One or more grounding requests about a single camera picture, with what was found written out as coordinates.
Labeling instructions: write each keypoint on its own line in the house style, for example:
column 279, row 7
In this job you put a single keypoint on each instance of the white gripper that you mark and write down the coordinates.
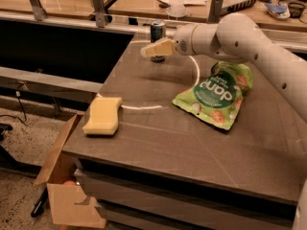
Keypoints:
column 182, row 42

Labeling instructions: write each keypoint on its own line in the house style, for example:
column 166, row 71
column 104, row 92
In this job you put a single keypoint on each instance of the redbull can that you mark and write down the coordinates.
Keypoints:
column 158, row 30

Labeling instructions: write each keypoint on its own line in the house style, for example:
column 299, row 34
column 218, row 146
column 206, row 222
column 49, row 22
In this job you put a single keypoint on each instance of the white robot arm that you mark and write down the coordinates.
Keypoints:
column 236, row 38

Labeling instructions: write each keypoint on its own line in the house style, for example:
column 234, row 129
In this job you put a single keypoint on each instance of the yellow sponge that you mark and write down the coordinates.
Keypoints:
column 103, row 116

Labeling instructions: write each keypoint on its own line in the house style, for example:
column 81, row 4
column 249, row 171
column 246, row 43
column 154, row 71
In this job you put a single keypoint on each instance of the grey power strip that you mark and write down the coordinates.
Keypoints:
column 236, row 5

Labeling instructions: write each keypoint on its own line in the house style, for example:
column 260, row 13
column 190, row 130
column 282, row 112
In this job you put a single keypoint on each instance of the green chip bag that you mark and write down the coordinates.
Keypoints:
column 217, row 99

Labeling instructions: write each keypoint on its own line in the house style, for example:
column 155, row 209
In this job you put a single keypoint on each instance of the blue white face mask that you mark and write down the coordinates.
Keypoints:
column 278, row 11

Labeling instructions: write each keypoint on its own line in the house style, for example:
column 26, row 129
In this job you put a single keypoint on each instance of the orange ball in box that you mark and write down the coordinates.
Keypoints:
column 69, row 183

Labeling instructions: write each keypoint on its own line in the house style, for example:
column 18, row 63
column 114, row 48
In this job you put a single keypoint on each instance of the cardboard box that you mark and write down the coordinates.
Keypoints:
column 69, row 204

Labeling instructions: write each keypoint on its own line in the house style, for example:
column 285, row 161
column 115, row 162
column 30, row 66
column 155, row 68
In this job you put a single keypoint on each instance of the metal bracket right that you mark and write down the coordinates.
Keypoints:
column 215, row 11

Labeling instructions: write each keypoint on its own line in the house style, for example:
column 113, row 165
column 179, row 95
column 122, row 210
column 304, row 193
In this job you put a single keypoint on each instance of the metal bracket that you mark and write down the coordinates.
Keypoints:
column 38, row 11
column 100, row 14
column 215, row 11

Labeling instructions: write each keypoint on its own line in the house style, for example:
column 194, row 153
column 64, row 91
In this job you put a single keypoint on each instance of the metal bracket middle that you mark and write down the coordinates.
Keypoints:
column 100, row 14

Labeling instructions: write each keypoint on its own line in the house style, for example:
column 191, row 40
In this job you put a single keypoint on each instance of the metal bracket left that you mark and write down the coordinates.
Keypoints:
column 38, row 11

